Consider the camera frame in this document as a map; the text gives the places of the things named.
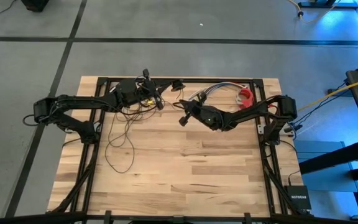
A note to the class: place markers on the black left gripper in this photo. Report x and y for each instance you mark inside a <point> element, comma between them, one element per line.
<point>129,91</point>

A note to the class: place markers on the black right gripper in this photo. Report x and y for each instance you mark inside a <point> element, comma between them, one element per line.
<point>213,118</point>

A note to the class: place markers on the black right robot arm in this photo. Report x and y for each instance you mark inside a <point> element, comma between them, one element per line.
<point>250,113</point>

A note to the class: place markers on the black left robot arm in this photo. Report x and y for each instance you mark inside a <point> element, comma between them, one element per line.
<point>73,102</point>

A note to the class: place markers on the red tape dispenser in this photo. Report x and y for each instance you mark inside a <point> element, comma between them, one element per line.
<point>245,96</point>

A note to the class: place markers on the black stand base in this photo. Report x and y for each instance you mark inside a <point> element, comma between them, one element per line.
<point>325,4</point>

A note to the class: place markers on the black Netgear network switch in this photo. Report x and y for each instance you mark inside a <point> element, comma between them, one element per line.
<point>297,197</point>

